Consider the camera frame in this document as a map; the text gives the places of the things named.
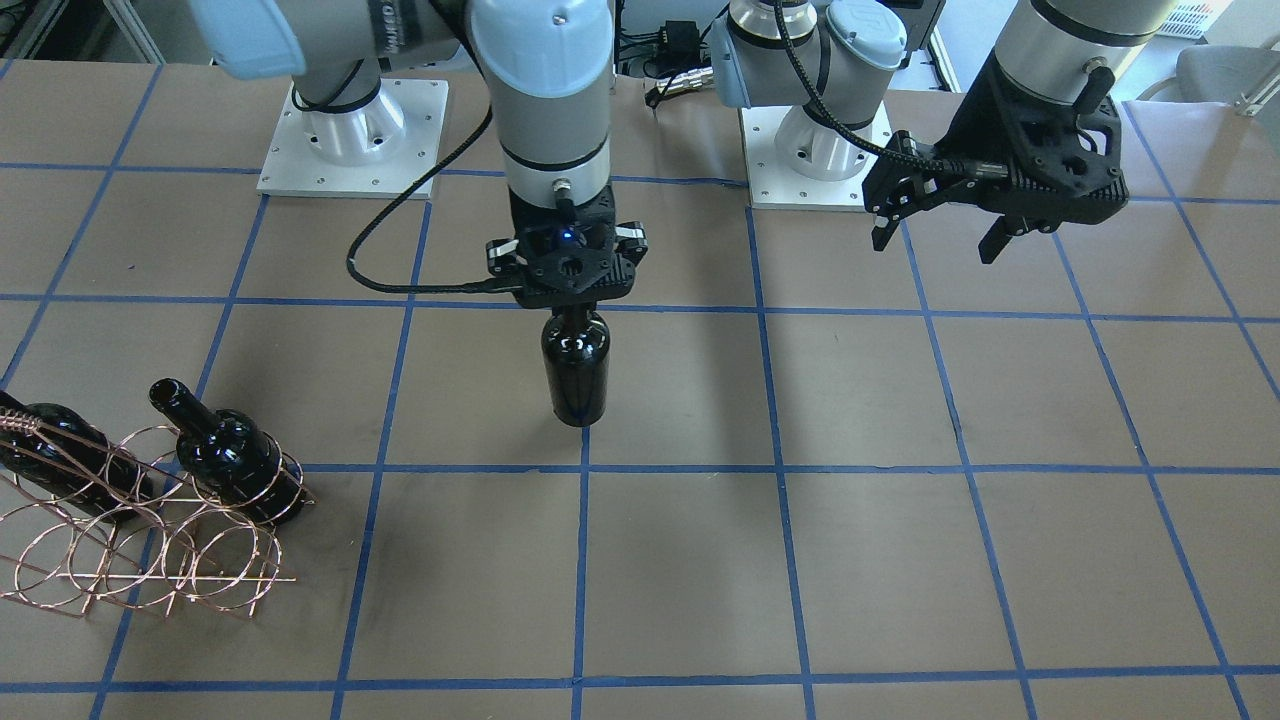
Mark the near black bottle in basket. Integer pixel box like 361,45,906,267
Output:
148,378,307,527

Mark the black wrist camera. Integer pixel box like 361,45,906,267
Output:
861,129,965,217

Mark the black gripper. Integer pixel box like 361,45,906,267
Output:
486,186,649,309
872,55,1130,265

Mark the brown paper table mat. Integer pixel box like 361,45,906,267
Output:
3,61,1277,719

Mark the copper wire wine basket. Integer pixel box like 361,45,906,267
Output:
3,425,296,619

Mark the black bottle in basket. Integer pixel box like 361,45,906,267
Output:
1,392,156,523
148,378,307,527

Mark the far black bottle in basket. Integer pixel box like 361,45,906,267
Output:
1,392,156,523

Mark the free black wine bottle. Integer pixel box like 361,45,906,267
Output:
540,304,611,428

